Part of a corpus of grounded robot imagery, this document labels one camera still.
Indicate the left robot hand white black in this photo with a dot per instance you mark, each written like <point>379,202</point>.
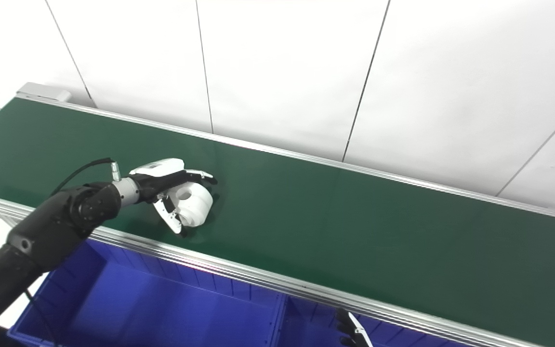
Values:
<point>154,180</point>

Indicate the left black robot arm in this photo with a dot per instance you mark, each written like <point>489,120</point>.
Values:
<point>51,224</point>

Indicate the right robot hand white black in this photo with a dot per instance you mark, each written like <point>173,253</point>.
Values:
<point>352,332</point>

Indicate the white cylindrical plastic part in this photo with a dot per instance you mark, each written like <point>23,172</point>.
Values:
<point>196,202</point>

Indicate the green conveyor belt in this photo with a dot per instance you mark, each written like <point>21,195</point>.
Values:
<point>239,274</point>
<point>354,226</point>

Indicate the blue plastic bin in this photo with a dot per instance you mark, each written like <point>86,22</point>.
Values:
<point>152,303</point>
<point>316,323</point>

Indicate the grey conveyor end box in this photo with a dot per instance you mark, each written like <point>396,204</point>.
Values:
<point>44,91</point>

